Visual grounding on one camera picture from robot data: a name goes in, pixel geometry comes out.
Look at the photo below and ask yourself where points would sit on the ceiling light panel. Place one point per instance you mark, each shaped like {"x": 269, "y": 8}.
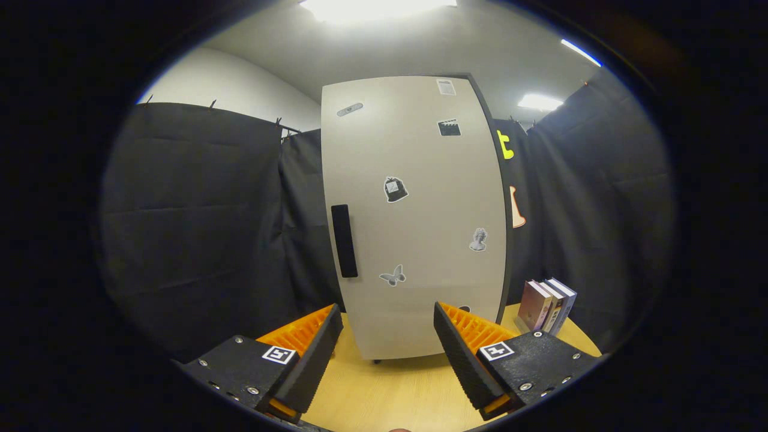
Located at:
{"x": 581, "y": 53}
{"x": 540, "y": 102}
{"x": 378, "y": 7}

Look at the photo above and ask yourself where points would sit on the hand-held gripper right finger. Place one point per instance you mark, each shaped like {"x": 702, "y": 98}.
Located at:
{"x": 461, "y": 363}

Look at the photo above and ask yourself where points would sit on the beige cabinet door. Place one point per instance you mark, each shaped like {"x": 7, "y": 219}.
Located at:
{"x": 420, "y": 210}

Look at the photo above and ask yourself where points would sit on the grey cover book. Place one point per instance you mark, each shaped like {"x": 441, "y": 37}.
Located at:
{"x": 567, "y": 300}

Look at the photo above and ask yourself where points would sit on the white paperback book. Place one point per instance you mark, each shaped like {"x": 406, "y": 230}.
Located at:
{"x": 555, "y": 312}

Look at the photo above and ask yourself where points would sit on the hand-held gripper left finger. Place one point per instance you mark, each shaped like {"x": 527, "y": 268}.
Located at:
{"x": 315, "y": 360}

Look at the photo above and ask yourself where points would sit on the black backdrop cloth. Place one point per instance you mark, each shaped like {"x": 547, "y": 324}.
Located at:
{"x": 198, "y": 228}

